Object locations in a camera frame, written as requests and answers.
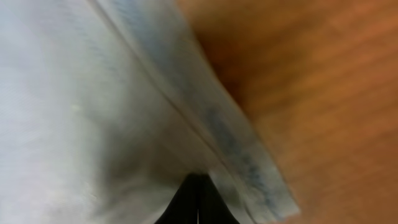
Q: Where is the light blue printed t-shirt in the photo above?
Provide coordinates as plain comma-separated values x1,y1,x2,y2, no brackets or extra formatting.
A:
1,0,299,223

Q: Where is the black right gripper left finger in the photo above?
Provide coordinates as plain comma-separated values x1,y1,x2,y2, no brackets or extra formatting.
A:
155,174,198,224

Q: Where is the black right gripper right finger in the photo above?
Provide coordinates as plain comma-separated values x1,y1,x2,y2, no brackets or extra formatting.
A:
198,175,239,224

